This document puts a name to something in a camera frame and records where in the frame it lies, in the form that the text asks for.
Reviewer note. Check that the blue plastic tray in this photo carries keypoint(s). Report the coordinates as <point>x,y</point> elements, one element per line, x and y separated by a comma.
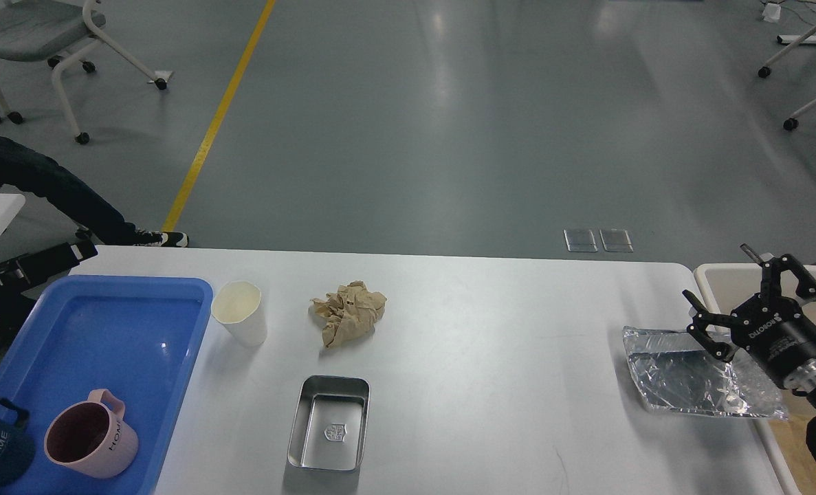
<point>136,336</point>

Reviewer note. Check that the person in dark jeans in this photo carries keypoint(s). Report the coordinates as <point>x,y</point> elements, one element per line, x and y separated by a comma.
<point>40,175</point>

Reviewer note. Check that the floor outlet plate right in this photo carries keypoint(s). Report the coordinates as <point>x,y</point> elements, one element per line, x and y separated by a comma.
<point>616,240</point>

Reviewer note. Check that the crumpled brown paper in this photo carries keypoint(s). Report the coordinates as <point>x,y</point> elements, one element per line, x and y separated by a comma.
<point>349,313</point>

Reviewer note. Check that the beige plastic bin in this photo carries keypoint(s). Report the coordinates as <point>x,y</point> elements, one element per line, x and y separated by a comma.
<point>725,286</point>

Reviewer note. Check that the brown paper in bin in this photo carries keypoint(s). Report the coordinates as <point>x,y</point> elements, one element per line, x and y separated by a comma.
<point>791,438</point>

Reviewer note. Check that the floor outlet plate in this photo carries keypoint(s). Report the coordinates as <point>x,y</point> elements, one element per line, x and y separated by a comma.
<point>580,240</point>
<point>616,240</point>

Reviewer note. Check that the aluminium foil tray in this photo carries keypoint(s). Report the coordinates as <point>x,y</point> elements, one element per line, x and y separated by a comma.
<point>673,374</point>

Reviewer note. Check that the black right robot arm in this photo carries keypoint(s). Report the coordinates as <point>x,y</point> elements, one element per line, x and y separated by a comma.
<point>785,276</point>

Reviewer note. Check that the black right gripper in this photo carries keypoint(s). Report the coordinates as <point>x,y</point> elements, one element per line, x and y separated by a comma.
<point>782,340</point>

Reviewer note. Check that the grey office chair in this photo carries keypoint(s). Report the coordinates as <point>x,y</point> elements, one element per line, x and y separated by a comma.
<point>40,31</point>

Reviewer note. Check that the floor outlet plate left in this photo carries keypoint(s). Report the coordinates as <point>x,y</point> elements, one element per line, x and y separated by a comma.
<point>580,240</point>

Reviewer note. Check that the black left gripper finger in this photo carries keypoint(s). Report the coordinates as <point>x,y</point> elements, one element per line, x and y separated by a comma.
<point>33,269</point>

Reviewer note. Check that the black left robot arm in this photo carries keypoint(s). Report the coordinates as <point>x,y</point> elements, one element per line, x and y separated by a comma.
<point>15,307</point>

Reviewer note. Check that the pink ribbed mug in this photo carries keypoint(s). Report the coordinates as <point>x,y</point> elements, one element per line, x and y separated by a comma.
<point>92,437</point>

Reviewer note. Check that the stainless steel rectangular container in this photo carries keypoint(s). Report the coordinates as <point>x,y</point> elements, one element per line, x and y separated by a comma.
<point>326,442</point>

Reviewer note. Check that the white paper cup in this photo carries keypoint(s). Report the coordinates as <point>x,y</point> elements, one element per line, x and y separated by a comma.
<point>238,306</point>

